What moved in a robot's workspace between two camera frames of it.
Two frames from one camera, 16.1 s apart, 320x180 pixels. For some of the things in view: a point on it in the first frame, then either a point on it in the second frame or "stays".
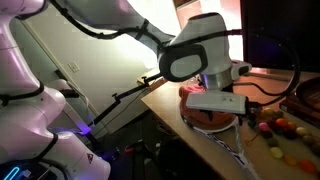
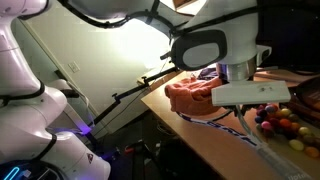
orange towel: [198, 116] → [191, 96]
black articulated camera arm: [118, 99] stays
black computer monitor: [283, 34] stays
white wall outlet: [75, 68] stays
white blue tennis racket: [230, 135] → [234, 119]
